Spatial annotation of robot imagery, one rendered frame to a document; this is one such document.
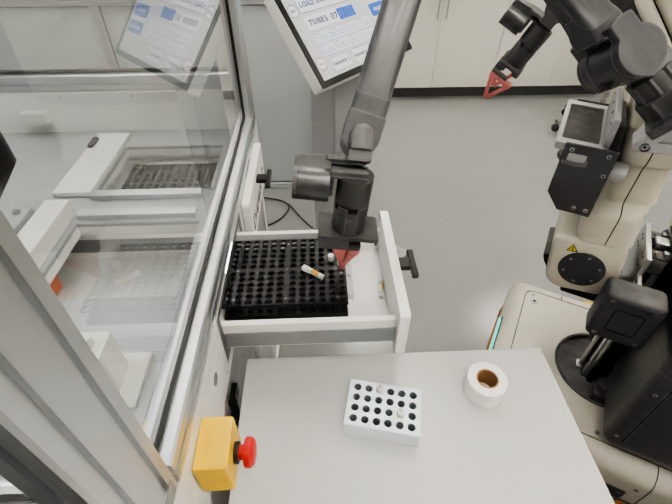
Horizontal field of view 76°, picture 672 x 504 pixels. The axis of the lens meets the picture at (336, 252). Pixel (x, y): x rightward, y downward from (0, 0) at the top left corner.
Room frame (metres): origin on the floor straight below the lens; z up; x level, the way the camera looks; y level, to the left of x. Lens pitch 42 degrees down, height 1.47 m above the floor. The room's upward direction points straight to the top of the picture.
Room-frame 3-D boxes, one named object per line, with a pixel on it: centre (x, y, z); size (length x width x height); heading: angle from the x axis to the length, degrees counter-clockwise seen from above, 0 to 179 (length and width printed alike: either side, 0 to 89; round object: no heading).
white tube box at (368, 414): (0.36, -0.08, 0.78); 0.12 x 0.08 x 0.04; 80
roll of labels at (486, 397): (0.41, -0.27, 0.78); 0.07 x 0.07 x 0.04
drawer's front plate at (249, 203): (0.89, 0.20, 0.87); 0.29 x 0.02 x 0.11; 3
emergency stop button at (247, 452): (0.25, 0.12, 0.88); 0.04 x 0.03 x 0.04; 3
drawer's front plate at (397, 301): (0.59, -0.11, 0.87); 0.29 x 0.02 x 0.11; 3
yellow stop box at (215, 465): (0.25, 0.16, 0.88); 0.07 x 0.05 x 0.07; 3
